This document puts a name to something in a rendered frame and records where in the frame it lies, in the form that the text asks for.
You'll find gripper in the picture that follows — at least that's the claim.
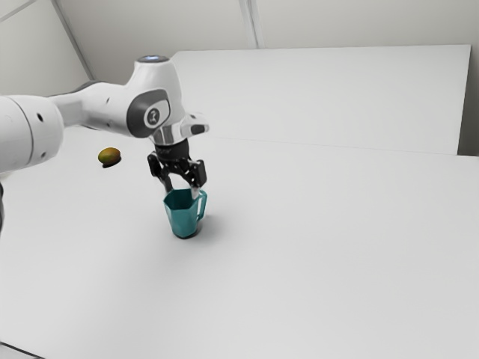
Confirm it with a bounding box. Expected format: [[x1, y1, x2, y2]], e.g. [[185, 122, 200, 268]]
[[147, 138, 207, 201]]

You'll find teal faceted mug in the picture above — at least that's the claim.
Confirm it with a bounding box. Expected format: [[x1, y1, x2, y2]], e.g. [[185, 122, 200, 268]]
[[162, 188, 208, 240]]

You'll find yellow-green mango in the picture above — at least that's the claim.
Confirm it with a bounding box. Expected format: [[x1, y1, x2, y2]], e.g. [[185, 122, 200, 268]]
[[97, 147, 122, 166]]

